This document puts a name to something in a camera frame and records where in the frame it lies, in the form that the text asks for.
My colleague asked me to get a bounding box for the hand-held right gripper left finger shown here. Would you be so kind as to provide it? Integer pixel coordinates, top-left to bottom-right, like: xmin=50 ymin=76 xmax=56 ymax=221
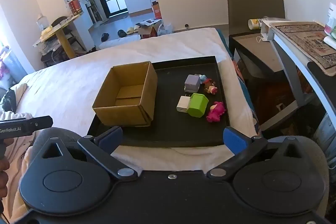
xmin=31 ymin=126 xmax=138 ymax=180

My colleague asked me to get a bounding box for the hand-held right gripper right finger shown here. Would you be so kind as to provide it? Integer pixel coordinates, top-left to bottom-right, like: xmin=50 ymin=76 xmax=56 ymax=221
xmin=207 ymin=126 xmax=315 ymax=178

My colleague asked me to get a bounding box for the pink toy figure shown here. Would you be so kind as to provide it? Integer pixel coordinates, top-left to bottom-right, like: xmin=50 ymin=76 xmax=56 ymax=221
xmin=206 ymin=101 xmax=226 ymax=123

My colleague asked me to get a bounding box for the green cube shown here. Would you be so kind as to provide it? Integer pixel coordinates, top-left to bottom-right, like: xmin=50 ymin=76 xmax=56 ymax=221
xmin=186 ymin=93 xmax=210 ymax=118

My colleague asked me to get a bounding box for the brown-haired doll figure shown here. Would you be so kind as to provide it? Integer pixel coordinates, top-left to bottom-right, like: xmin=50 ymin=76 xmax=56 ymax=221
xmin=203 ymin=79 xmax=218 ymax=95

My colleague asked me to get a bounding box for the black tray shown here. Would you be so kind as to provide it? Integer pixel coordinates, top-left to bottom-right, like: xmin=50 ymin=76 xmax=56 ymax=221
xmin=87 ymin=55 xmax=231 ymax=148

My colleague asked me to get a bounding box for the white charger plug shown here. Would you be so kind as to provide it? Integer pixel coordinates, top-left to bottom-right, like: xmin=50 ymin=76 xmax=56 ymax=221
xmin=176 ymin=94 xmax=192 ymax=114

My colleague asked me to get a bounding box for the purple cube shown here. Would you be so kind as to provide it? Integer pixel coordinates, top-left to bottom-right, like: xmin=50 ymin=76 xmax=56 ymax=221
xmin=184 ymin=74 xmax=201 ymax=92

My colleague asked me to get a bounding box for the person's left hand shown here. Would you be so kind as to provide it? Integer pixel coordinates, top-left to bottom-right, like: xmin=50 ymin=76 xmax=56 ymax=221
xmin=0 ymin=158 xmax=10 ymax=199

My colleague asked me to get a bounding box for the person's white clothing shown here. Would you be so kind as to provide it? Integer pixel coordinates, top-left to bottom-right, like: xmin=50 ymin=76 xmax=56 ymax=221
xmin=0 ymin=110 xmax=37 ymax=224

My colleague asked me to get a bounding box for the black bag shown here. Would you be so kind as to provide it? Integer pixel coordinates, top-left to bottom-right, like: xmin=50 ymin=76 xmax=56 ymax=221
xmin=1 ymin=88 xmax=17 ymax=112

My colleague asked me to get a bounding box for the white bed blanket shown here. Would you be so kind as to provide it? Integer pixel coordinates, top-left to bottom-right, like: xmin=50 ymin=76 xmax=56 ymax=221
xmin=0 ymin=27 xmax=256 ymax=172

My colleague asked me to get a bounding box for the white floor rug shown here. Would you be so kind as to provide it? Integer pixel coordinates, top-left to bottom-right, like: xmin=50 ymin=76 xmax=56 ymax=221
xmin=100 ymin=34 xmax=141 ymax=50

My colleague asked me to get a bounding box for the yellow wooden table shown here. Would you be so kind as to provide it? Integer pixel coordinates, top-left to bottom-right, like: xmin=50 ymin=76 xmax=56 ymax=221
xmin=33 ymin=13 xmax=85 ymax=60

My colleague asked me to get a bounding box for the white desk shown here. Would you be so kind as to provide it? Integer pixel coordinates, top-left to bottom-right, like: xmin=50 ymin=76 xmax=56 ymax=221
xmin=269 ymin=21 xmax=336 ymax=132

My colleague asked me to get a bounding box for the glass jar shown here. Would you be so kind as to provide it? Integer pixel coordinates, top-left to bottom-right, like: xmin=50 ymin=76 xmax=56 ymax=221
xmin=37 ymin=15 xmax=50 ymax=31

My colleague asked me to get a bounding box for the cardboard box with flaps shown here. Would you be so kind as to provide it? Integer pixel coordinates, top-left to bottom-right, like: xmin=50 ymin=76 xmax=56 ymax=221
xmin=135 ymin=19 xmax=164 ymax=40

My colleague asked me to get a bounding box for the patterned desk mat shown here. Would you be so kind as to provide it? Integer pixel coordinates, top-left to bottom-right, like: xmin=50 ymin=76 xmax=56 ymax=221
xmin=274 ymin=23 xmax=336 ymax=75

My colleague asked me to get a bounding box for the clear plastic bag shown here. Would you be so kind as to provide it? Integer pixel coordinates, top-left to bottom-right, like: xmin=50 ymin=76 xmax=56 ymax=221
xmin=157 ymin=23 xmax=174 ymax=36

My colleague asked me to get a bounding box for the red box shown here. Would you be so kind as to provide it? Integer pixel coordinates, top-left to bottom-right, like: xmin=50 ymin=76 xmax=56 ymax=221
xmin=68 ymin=0 xmax=84 ymax=15

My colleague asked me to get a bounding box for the white standing fan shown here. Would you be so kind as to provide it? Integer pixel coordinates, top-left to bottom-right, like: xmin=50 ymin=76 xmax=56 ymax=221
xmin=78 ymin=0 xmax=102 ymax=28

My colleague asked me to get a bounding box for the orange box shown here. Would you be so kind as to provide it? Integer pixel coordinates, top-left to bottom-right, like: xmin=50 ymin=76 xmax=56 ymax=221
xmin=151 ymin=1 xmax=163 ymax=20

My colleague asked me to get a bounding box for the brown high-back chair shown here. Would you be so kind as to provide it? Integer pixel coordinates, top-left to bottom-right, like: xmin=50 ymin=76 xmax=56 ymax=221
xmin=225 ymin=0 xmax=286 ymax=35

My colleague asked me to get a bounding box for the white bottle with pink label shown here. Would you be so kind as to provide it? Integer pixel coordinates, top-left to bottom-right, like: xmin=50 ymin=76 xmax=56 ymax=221
xmin=324 ymin=2 xmax=336 ymax=36

